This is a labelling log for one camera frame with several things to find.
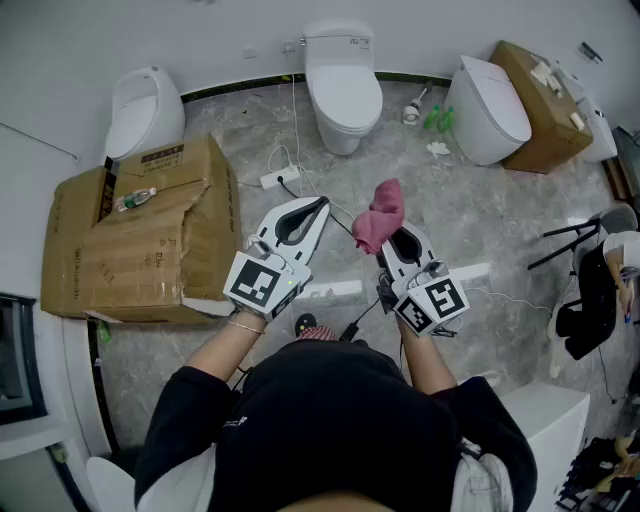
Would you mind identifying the white egg-shaped toilet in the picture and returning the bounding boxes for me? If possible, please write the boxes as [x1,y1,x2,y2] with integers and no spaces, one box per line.
[103,64,187,164]

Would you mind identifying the white power strip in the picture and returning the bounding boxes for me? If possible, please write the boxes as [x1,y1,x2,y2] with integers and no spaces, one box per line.
[259,164,301,190]

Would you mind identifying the white toilet brush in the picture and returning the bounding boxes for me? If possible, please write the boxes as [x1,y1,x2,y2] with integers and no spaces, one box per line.
[402,85,431,125]

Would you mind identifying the grey chair with black legs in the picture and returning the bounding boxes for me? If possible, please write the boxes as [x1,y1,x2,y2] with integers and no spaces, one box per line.
[527,202,640,271]

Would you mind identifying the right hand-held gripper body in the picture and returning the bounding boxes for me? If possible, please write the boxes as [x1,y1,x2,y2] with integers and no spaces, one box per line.
[377,259,470,336]

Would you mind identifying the black framed glass cabinet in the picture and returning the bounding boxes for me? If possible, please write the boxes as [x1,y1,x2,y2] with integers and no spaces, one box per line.
[0,294,47,426]

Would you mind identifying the tall brown cardboard box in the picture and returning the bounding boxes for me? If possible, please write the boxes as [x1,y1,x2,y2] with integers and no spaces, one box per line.
[488,39,595,175]

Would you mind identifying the cluttered equipment shelf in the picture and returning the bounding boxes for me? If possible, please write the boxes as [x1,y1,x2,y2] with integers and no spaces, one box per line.
[554,434,640,512]

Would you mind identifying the white tank toilet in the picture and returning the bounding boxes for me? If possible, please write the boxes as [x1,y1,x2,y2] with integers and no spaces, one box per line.
[301,19,385,156]

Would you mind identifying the clear plastic water bottle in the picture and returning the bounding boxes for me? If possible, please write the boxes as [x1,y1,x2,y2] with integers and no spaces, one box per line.
[112,186,158,214]

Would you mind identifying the labelled cardboard box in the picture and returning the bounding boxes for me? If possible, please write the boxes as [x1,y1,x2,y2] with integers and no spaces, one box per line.
[82,132,245,325]

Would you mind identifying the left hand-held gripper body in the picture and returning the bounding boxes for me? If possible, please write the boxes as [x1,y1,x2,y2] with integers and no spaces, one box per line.
[222,234,314,322]

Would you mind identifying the person's black top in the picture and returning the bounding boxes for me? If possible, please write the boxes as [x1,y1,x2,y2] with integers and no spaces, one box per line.
[133,339,539,512]

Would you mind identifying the cardboard box with black band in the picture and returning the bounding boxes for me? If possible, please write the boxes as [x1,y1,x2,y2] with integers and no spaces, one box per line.
[39,166,120,319]

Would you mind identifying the white counter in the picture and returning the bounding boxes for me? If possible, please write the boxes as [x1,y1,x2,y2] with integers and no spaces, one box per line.
[499,382,592,512]

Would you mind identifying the pink cloth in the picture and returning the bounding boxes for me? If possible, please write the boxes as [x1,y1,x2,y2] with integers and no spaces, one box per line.
[351,178,406,256]

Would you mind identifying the person's left forearm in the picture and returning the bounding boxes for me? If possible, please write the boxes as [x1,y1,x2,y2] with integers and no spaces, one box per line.
[184,307,269,389]

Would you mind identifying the person's right forearm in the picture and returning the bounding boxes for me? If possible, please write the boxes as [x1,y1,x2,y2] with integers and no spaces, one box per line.
[397,314,459,396]

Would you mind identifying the white gloves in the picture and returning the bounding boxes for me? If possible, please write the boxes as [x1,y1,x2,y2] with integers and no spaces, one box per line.
[529,55,566,94]

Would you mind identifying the white tankless smart toilet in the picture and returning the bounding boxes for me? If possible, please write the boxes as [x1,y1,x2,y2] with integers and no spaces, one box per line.
[443,54,533,167]

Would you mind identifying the person's red checked trousers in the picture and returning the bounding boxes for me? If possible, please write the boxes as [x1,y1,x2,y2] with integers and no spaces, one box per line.
[298,324,335,343]

